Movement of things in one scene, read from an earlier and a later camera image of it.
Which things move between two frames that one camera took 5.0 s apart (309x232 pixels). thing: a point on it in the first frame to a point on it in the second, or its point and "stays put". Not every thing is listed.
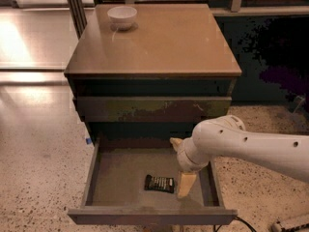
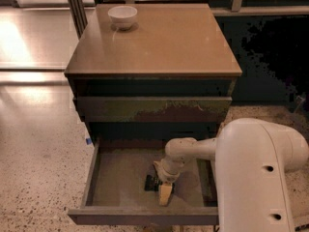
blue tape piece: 89,140 stays put
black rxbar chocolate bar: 162,184 stays put
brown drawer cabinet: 152,82 stays put
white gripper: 182,156 to 168,176
